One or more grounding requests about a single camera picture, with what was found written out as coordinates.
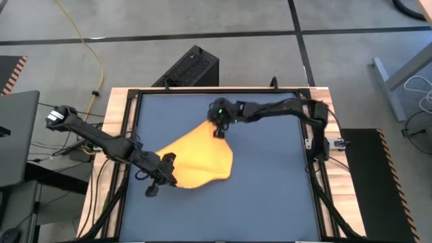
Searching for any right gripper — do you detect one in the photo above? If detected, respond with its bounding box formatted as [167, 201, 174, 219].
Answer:
[207, 97, 239, 139]

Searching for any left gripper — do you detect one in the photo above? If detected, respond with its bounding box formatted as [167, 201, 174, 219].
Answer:
[134, 151, 178, 198]

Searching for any orange towel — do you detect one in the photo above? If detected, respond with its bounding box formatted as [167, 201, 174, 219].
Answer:
[155, 119, 234, 190]

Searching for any black computer tower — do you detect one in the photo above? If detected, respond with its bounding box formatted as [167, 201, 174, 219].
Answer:
[151, 45, 220, 88]

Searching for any blue-grey table mat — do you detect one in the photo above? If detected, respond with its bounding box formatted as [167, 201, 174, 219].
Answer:
[119, 92, 321, 242]

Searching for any small grey box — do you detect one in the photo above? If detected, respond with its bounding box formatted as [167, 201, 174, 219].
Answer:
[69, 148, 92, 163]

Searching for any black desk base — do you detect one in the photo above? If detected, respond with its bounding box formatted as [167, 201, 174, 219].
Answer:
[23, 161, 90, 196]

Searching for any grey cabinet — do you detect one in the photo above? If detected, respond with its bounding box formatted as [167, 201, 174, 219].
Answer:
[0, 180, 80, 243]

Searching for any black hazard-striped floor mat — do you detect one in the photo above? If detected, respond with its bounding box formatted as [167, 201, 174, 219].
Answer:
[339, 127, 421, 243]
[0, 55, 28, 97]

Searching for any black computer mouse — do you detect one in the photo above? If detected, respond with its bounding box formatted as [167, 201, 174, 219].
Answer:
[0, 227, 22, 243]

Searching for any grey desk leg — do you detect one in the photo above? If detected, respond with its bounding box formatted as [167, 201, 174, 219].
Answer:
[372, 42, 432, 123]

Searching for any light wooden desk top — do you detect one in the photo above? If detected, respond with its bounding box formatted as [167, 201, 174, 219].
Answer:
[416, 0, 432, 24]

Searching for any black metal table frame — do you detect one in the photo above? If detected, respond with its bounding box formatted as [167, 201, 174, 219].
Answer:
[77, 76, 365, 243]

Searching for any silver mounting bracket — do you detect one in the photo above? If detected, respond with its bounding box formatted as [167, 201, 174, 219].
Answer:
[329, 137, 348, 150]

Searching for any yellow cable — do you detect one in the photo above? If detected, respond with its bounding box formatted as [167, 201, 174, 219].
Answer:
[53, 0, 105, 114]

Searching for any black floor cable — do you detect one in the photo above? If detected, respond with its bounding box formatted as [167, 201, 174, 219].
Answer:
[400, 111, 432, 156]

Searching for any white cable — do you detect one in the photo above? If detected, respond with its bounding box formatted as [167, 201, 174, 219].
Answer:
[403, 74, 432, 114]

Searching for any black hose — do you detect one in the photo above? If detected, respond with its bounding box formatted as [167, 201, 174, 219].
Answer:
[391, 0, 428, 22]

